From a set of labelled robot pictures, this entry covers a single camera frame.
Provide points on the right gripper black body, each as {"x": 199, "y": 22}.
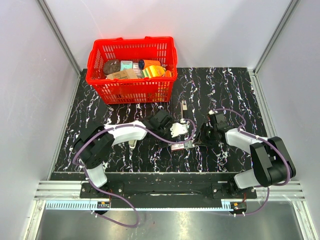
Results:
{"x": 207, "y": 135}

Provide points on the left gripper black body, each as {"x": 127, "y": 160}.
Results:
{"x": 165, "y": 132}

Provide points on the red white staple box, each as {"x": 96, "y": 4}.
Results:
{"x": 182, "y": 146}

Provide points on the silver staple strip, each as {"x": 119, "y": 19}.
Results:
{"x": 132, "y": 143}

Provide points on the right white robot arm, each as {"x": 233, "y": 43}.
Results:
{"x": 271, "y": 161}

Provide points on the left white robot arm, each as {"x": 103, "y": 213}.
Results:
{"x": 93, "y": 155}

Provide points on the orange round item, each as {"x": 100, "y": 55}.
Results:
{"x": 168, "y": 74}

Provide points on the yellow green box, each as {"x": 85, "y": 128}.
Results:
{"x": 153, "y": 71}

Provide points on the brown cardboard box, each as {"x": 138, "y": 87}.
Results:
{"x": 123, "y": 75}

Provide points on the orange cylinder can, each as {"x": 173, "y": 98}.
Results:
{"x": 144, "y": 63}

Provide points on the red plastic basket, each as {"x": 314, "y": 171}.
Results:
{"x": 141, "y": 90}

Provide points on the teal small box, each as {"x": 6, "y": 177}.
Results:
{"x": 126, "y": 64}

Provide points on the brown round cookie pack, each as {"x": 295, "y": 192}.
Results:
{"x": 111, "y": 66}

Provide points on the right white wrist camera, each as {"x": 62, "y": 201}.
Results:
{"x": 211, "y": 113}

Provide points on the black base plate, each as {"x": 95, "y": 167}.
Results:
{"x": 176, "y": 190}

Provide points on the aluminium rail frame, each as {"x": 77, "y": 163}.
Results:
{"x": 64, "y": 195}

